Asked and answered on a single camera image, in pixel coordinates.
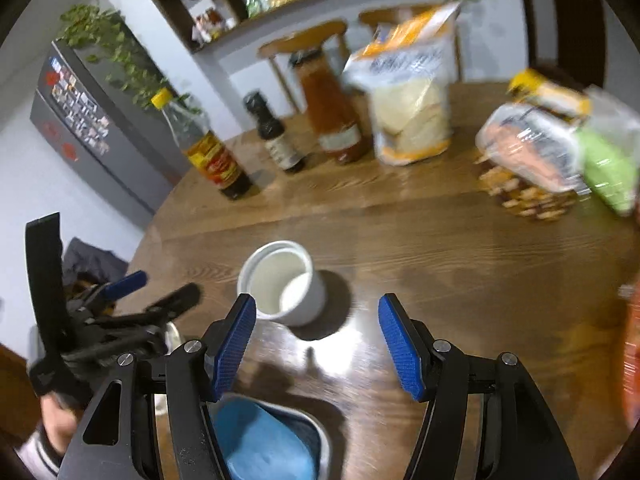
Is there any yellow snack packet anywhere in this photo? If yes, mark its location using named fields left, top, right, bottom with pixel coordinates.
left=507, top=70, right=592, bottom=122

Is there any green trailing plant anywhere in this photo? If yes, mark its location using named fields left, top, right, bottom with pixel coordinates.
left=57, top=4, right=202, bottom=112

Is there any small white bowl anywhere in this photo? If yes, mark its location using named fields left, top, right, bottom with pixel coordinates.
left=237, top=241, right=327, bottom=327

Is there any red sauce glass bottle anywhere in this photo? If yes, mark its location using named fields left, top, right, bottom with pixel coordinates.
left=290, top=50, right=366, bottom=166

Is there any person's left hand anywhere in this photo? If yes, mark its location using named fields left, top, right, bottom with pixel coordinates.
left=40, top=392, right=84, bottom=456

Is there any orange white food bag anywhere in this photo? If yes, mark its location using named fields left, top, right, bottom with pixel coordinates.
left=342, top=2, right=463, bottom=166

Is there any group of fridge photo magnets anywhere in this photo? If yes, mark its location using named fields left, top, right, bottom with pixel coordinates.
left=47, top=57, right=112, bottom=157

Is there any dark cloth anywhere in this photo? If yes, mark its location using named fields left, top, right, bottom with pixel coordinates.
left=60, top=237, right=134, bottom=287

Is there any green snack packet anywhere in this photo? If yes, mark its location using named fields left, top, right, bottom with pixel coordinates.
left=575, top=125, right=639, bottom=217

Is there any grey refrigerator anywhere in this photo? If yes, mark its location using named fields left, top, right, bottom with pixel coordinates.
left=29, top=40, right=211, bottom=216

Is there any row of small sauce bottles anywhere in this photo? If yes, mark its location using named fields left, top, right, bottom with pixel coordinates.
left=192, top=7, right=227, bottom=44

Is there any person's left forearm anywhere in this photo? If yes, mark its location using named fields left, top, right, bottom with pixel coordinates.
left=14, top=425, right=64, bottom=480

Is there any small dark glass bottle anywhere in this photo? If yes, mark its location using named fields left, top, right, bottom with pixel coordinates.
left=243, top=90, right=307, bottom=175

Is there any clear sausage packet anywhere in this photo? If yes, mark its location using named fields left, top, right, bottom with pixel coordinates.
left=475, top=102, right=596, bottom=195

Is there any wooden dining chair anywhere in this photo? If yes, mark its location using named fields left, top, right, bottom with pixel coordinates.
left=257, top=21, right=351, bottom=116
left=359, top=4, right=463, bottom=83

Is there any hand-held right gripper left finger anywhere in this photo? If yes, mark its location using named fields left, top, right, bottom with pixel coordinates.
left=57, top=292, right=258, bottom=480

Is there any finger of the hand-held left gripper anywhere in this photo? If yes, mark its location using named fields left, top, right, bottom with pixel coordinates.
left=75, top=270, right=149, bottom=313
left=100, top=282, right=202, bottom=332

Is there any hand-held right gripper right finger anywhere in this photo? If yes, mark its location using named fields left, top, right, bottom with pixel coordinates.
left=377, top=292, right=581, bottom=480

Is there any wooden wall shelf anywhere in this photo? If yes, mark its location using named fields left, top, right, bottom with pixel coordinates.
left=117, top=0, right=451, bottom=56

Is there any yellow cap soy sauce bottle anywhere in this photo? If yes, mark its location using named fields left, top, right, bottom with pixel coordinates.
left=150, top=87, right=253, bottom=202

